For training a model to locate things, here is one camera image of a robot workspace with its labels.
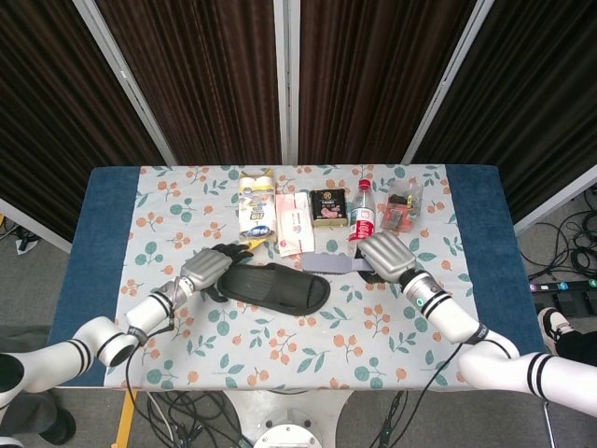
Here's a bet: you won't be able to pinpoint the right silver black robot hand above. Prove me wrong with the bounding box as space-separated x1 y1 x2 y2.
353 231 419 286

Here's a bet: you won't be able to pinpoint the black floor cable tangle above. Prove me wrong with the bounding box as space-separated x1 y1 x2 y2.
146 390 248 448
517 186 597 281

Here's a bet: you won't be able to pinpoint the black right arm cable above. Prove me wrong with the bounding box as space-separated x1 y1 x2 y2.
417 324 492 398

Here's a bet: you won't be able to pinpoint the grey serrated tool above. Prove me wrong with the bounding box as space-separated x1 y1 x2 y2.
300 251 375 277

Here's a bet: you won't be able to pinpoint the yellow strip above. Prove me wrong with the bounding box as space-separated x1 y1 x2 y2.
114 390 139 448

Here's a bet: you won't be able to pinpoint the dark brown ribbed partition panel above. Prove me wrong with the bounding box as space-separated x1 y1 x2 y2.
95 0 284 167
298 0 477 165
0 0 164 244
412 0 597 220

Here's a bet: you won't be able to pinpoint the black rubber slipper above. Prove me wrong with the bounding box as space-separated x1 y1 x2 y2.
216 262 332 317

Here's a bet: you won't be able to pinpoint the pink wet wipes pack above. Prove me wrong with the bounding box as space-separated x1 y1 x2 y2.
274 190 316 258

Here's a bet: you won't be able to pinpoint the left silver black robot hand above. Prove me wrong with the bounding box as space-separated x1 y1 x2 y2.
179 241 257 303

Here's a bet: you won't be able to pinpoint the black luncheon meat tin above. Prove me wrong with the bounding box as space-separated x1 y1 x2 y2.
310 189 350 229

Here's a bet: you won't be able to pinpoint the white partition base rail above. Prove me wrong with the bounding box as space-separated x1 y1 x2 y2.
0 198 72 254
512 165 597 234

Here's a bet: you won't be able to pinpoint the white partition post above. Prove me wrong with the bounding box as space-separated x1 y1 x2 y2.
400 0 495 165
72 0 178 167
272 0 302 165

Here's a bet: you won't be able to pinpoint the floral print tablecloth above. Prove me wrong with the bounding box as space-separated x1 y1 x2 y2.
103 163 495 391

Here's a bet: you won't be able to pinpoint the black trouser leg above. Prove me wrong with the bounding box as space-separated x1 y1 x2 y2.
557 326 597 371

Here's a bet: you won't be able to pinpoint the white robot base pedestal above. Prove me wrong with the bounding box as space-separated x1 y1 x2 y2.
222 389 356 448

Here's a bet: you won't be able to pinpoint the black power strip coloured lights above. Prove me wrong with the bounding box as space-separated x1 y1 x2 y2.
529 278 597 294

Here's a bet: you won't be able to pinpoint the black cable green plug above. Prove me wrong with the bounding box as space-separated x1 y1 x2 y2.
380 390 408 448

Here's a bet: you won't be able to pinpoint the blue table cover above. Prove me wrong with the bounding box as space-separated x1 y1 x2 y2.
46 163 549 389

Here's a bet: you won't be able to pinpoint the yellow white snack bag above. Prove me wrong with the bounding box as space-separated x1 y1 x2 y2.
237 171 278 251

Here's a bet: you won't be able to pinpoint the white black sneaker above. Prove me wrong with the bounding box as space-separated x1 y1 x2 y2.
537 307 574 357

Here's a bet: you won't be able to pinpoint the clear plastic box red contents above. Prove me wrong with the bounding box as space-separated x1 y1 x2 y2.
380 179 425 233

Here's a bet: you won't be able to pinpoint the clear water bottle red label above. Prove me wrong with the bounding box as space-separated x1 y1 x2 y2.
348 177 378 244

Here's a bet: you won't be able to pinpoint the dark grey trouser leg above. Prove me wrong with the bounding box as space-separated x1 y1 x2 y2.
0 390 78 445

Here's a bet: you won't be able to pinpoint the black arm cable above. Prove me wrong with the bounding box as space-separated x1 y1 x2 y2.
417 324 492 398
123 302 176 448

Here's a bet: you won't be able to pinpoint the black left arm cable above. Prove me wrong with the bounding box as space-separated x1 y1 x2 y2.
123 302 176 448

